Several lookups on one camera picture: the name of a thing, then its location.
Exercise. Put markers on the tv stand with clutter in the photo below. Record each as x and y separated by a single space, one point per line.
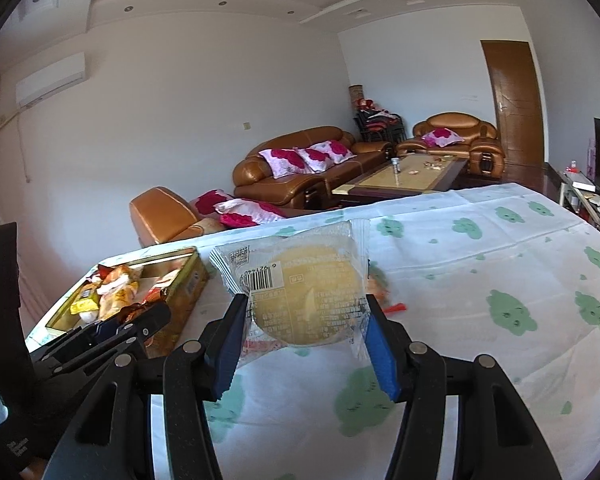
577 193

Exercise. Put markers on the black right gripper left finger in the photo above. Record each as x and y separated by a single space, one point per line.
109 437

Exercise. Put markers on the brown leather armchair far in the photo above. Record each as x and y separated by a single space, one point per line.
461 135

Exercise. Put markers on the white green-patterned tablecloth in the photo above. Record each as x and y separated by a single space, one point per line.
500 270

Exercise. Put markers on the pink white armchair cushion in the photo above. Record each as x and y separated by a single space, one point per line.
441 138

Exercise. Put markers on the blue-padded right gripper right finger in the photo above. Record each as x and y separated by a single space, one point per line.
497 437

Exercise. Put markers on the gold metal tin box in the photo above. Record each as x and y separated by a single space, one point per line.
177 278

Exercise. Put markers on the white wall air conditioner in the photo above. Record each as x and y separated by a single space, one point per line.
50 80

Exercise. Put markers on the small orange snack packet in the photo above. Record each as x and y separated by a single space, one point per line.
378 285

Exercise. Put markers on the white wrapped candy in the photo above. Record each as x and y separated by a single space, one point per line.
89 316

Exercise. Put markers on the stack of dark stools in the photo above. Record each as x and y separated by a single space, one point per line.
376 124

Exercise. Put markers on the wooden coffee table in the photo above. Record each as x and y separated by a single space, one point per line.
420 174

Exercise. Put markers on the pink white sofa cushions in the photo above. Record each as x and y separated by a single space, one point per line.
315 159

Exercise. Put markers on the brown leather three-seat sofa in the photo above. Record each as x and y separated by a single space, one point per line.
253 178

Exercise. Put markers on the yellow cracker packet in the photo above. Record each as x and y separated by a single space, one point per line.
85 304

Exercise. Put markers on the brown leather armchair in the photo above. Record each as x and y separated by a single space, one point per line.
160 216
461 135

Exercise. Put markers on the brown leather armchair near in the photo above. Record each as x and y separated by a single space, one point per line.
160 216

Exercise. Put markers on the round bun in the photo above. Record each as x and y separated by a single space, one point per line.
303 291

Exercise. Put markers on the metal can on table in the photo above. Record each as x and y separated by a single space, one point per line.
395 163

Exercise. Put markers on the brown wooden door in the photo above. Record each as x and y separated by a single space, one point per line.
517 100

